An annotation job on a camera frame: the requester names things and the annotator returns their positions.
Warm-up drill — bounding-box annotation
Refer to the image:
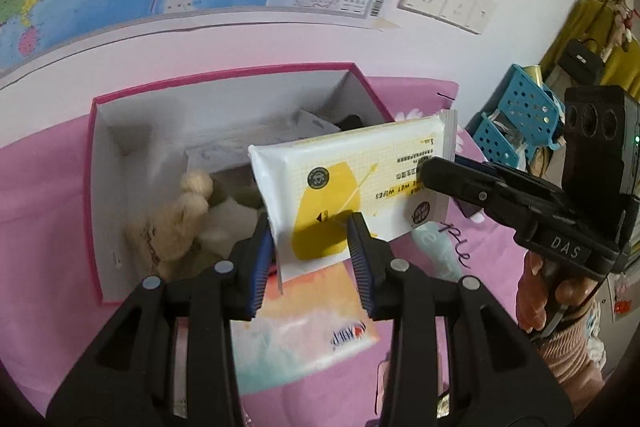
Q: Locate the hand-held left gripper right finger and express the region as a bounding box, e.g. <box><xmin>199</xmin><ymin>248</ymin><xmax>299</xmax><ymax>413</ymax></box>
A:
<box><xmin>346</xmin><ymin>212</ymin><xmax>573</xmax><ymax>427</ymax></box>

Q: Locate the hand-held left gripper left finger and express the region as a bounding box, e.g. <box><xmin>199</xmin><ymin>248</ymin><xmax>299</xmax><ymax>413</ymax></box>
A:
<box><xmin>47</xmin><ymin>213</ymin><xmax>276</xmax><ymax>427</ymax></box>

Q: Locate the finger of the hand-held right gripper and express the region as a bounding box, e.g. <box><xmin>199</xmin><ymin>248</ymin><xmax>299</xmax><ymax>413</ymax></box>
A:
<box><xmin>421</xmin><ymin>157</ymin><xmax>566</xmax><ymax>234</ymax></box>
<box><xmin>452</xmin><ymin>156</ymin><xmax>553</xmax><ymax>194</ymax></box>

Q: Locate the green frog plush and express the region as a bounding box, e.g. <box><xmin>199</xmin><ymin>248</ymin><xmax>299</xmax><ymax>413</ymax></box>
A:
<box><xmin>200</xmin><ymin>179</ymin><xmax>266</xmax><ymax>268</ymax></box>

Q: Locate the beige teddy bear plush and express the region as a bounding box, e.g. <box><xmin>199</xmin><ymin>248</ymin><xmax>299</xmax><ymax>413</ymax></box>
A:
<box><xmin>124</xmin><ymin>169</ymin><xmax>213</xmax><ymax>280</ymax></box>

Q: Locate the white yellow wet wipes pack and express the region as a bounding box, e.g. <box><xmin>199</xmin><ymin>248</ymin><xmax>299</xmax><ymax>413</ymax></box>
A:
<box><xmin>248</xmin><ymin>109</ymin><xmax>459</xmax><ymax>295</ymax></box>

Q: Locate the pink cardboard box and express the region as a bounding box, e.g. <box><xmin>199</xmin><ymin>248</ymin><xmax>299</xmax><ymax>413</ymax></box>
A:
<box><xmin>87</xmin><ymin>63</ymin><xmax>396</xmax><ymax>305</ymax></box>

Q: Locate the person's right forearm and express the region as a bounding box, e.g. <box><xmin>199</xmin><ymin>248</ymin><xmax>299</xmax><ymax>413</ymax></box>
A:
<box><xmin>535</xmin><ymin>297</ymin><xmax>608</xmax><ymax>413</ymax></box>

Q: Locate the pastel soft tissue pack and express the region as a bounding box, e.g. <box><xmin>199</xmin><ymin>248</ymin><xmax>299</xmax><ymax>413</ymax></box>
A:
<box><xmin>227</xmin><ymin>257</ymin><xmax>379</xmax><ymax>395</ymax></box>

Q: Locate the person's right hand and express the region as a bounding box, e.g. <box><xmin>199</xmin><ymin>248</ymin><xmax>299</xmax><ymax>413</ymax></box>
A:
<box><xmin>515</xmin><ymin>252</ymin><xmax>601</xmax><ymax>334</ymax></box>

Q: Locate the blue perforated basket rack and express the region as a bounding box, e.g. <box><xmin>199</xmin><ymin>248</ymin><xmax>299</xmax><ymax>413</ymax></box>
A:
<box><xmin>472</xmin><ymin>63</ymin><xmax>566</xmax><ymax>168</ymax></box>

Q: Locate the black handbag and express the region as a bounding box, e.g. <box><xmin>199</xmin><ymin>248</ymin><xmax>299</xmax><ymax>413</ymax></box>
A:
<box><xmin>557</xmin><ymin>38</ymin><xmax>603</xmax><ymax>82</ymax></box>

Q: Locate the yellow hanging cloth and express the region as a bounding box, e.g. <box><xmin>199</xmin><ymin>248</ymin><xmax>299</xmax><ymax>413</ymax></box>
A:
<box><xmin>542</xmin><ymin>0</ymin><xmax>640</xmax><ymax>100</ymax></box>

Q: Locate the small hanging plush doll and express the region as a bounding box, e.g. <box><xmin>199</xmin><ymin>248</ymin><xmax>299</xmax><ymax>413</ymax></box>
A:
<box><xmin>612</xmin><ymin>0</ymin><xmax>638</xmax><ymax>52</ymax></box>

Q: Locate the pink printed bedsheet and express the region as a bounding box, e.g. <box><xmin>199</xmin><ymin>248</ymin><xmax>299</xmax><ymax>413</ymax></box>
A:
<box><xmin>0</xmin><ymin>77</ymin><xmax>608</xmax><ymax>427</ymax></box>

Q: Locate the white wall switch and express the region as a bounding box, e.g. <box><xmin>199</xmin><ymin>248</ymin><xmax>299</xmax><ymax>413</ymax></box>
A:
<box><xmin>470</xmin><ymin>0</ymin><xmax>495</xmax><ymax>36</ymax></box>

